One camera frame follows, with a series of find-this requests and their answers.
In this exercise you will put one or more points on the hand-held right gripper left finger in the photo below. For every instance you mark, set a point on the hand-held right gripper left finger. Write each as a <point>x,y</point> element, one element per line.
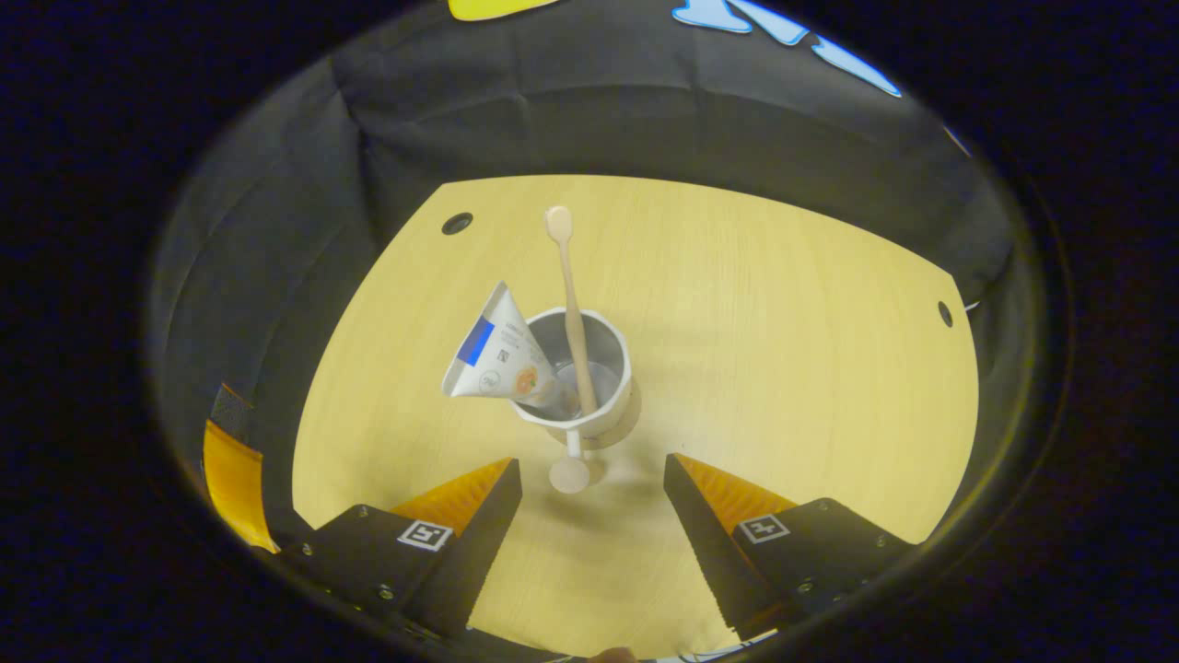
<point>474,543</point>

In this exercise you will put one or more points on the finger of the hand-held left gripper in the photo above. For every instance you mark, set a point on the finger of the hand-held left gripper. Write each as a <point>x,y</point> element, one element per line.
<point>235,488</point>

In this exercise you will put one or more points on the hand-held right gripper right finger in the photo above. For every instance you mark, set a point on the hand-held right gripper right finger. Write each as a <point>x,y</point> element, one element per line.
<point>709,543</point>

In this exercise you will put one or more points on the white toothpaste tube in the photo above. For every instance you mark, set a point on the white toothpaste tube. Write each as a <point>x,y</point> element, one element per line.
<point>497,354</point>

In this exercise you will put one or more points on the beige toothbrush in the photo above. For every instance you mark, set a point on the beige toothbrush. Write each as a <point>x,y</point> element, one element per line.
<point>573,304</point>

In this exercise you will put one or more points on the light wooden desktop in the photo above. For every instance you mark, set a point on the light wooden desktop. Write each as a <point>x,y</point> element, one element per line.
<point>783,368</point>

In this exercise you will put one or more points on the black backdrop cloth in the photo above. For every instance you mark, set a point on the black backdrop cloth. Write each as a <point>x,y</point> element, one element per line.
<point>645,120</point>

